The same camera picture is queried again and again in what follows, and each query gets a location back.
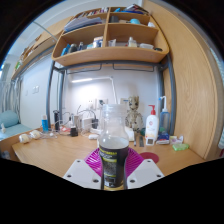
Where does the grey metal bed frame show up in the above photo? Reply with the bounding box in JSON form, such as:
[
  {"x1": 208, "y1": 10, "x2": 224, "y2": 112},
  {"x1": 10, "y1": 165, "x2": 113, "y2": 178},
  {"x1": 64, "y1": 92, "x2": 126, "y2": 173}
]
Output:
[{"x1": 46, "y1": 53, "x2": 177, "y2": 136}]

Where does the green wipes pack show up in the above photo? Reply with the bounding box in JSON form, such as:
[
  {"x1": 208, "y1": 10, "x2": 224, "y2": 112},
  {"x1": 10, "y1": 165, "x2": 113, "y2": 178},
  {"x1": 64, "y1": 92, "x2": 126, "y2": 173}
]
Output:
[{"x1": 172, "y1": 143, "x2": 190, "y2": 152}]

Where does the white red pump lotion bottle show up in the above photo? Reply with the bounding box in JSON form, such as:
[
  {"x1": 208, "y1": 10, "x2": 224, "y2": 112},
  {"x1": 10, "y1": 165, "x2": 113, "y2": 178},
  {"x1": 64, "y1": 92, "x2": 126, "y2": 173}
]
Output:
[{"x1": 145, "y1": 104, "x2": 160, "y2": 146}]

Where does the brown tree creature figurine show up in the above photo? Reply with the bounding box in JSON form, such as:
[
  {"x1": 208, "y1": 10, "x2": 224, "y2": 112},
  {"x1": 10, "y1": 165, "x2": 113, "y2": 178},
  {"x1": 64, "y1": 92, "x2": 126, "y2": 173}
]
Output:
[{"x1": 125, "y1": 95, "x2": 144, "y2": 132}]

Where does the small blue bottle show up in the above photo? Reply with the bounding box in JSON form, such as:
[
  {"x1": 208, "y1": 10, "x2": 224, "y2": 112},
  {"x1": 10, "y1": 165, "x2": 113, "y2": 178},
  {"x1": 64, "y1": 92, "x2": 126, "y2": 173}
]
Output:
[{"x1": 41, "y1": 114, "x2": 50, "y2": 133}]

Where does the teal cushioned chair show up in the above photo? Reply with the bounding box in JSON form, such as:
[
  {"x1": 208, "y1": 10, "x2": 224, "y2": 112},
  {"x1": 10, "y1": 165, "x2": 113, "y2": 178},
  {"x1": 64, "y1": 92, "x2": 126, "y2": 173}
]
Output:
[{"x1": 0, "y1": 110, "x2": 33, "y2": 141}]

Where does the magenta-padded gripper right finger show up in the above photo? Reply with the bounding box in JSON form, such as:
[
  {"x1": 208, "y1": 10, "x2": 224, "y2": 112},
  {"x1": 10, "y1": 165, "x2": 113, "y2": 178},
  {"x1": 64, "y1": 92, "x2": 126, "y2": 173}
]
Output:
[{"x1": 125, "y1": 147, "x2": 165, "y2": 191}]

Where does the clear bottle with dark drink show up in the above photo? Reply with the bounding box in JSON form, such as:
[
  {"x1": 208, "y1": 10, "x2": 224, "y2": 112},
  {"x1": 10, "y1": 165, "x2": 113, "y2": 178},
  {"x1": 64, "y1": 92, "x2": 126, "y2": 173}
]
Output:
[{"x1": 97, "y1": 103, "x2": 130, "y2": 192}]

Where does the white power adapter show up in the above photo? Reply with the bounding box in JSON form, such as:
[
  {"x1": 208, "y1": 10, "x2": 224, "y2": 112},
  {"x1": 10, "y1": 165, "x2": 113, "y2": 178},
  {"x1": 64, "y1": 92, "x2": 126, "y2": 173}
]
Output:
[{"x1": 78, "y1": 114, "x2": 98, "y2": 131}]

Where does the blue bottle with white nozzle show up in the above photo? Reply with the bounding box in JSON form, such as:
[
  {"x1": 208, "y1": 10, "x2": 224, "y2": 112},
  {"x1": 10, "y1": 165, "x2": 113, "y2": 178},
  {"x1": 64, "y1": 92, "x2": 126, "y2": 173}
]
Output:
[{"x1": 158, "y1": 95, "x2": 171, "y2": 133}]

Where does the blue and white box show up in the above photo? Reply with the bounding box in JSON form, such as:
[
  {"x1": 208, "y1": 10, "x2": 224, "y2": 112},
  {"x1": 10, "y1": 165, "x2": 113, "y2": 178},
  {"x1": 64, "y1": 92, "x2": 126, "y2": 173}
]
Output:
[{"x1": 155, "y1": 132, "x2": 171, "y2": 145}]

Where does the wooden shelf unit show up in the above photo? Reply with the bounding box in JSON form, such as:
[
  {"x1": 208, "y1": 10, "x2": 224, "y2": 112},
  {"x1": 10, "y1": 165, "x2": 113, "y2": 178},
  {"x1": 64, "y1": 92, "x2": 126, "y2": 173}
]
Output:
[{"x1": 51, "y1": 3, "x2": 170, "y2": 68}]

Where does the white tape roll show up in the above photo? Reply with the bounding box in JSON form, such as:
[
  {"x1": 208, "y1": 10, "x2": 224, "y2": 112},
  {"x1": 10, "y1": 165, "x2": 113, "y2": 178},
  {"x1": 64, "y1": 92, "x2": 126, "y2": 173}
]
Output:
[
  {"x1": 29, "y1": 129, "x2": 42, "y2": 140},
  {"x1": 18, "y1": 133, "x2": 31, "y2": 144}
]

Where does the white plastic bag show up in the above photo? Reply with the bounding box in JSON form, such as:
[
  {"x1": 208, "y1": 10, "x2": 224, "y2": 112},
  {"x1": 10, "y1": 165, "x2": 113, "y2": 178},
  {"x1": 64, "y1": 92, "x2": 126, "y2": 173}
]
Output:
[{"x1": 124, "y1": 128, "x2": 136, "y2": 143}]

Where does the white pink wipes pack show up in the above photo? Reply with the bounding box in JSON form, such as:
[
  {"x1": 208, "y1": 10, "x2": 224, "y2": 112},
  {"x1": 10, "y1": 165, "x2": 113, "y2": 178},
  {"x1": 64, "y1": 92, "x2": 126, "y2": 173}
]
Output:
[{"x1": 169, "y1": 134, "x2": 184, "y2": 145}]

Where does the small black box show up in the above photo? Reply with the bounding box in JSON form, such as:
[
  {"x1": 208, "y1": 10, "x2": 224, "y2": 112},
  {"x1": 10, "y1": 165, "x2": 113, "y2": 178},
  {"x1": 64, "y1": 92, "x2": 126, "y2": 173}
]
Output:
[{"x1": 69, "y1": 125, "x2": 79, "y2": 137}]

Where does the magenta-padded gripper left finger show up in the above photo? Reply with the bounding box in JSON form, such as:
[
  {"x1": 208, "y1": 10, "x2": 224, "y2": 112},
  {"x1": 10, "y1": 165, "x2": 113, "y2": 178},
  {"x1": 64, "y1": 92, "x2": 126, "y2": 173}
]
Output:
[{"x1": 63, "y1": 147, "x2": 103, "y2": 191}]

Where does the black cylindrical device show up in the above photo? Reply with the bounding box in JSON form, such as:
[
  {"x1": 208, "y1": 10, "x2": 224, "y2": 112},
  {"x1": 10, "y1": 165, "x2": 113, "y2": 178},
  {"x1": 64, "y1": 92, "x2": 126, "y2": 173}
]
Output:
[{"x1": 53, "y1": 109, "x2": 62, "y2": 132}]

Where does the wooden bed side board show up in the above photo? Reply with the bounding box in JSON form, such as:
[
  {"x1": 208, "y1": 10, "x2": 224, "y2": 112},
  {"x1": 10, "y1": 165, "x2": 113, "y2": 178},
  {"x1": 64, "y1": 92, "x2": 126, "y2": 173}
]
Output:
[{"x1": 11, "y1": 16, "x2": 73, "y2": 81}]

